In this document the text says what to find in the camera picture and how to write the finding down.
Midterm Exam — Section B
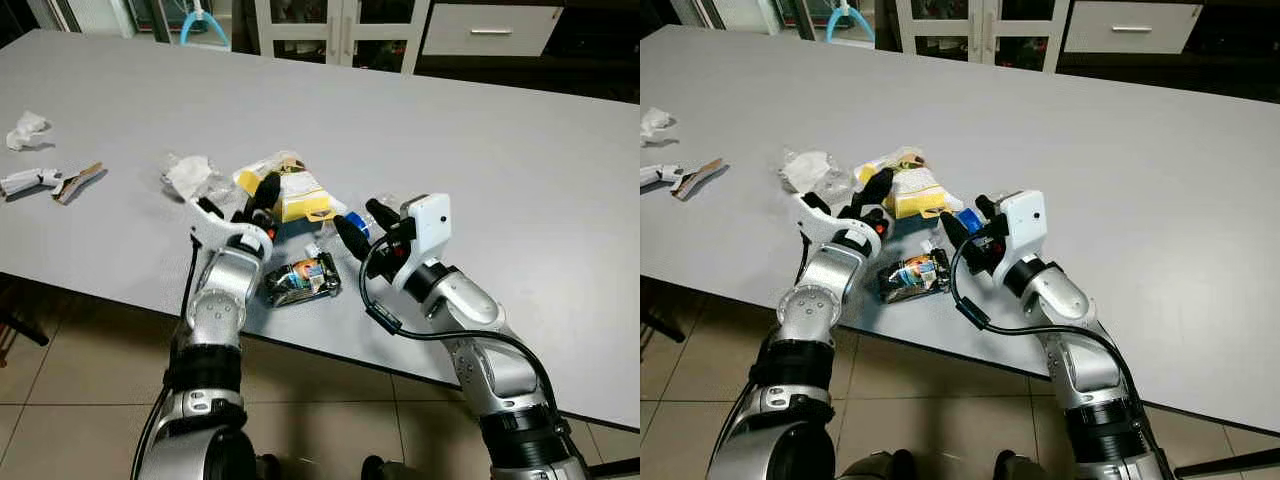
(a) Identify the white drawer with metal handle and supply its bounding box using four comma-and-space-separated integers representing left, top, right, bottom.
422, 3, 566, 58
1063, 2, 1204, 56

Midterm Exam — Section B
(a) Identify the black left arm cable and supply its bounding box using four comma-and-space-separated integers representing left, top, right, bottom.
705, 232, 813, 480
130, 232, 204, 480

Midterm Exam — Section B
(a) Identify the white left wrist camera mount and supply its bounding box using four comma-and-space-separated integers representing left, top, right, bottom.
188, 205, 276, 263
795, 192, 881, 256

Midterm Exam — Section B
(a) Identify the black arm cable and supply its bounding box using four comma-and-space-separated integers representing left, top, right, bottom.
950, 235, 1151, 401
705, 232, 813, 480
358, 235, 561, 401
130, 232, 204, 480

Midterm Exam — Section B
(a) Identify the yellow snack packet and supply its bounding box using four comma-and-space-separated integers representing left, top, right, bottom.
235, 152, 346, 223
855, 148, 956, 219

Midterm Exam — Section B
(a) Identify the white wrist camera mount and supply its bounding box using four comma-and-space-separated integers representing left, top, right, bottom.
990, 190, 1049, 291
188, 205, 276, 263
395, 193, 453, 291
795, 192, 881, 256

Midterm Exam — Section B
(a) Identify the brown cardboard scrap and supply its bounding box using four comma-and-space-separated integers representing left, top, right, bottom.
52, 162, 106, 206
672, 157, 726, 201

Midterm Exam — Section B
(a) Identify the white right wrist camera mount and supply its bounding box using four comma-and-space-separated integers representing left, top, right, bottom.
395, 193, 453, 291
990, 190, 1049, 291

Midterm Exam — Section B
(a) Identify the crumpled white tissue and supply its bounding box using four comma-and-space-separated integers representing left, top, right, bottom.
640, 105, 676, 144
5, 110, 51, 151

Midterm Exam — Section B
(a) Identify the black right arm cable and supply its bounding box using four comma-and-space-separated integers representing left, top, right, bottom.
358, 235, 561, 401
950, 235, 1151, 401

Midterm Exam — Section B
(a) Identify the clear plastic bag with tissue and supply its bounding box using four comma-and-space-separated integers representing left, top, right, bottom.
160, 150, 241, 206
780, 148, 856, 201

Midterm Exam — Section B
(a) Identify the dark shiny snack packet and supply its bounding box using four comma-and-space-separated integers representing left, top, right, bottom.
878, 250, 951, 304
262, 252, 343, 308

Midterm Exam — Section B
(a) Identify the white glass door cabinet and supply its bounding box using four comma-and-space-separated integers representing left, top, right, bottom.
250, 0, 431, 73
893, 0, 1071, 73

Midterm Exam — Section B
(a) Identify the clear bottle with blue label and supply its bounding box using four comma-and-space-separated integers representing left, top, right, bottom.
950, 195, 1006, 236
340, 195, 411, 241

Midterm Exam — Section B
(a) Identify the light blue hanger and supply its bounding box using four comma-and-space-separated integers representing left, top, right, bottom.
180, 0, 233, 49
825, 0, 876, 46

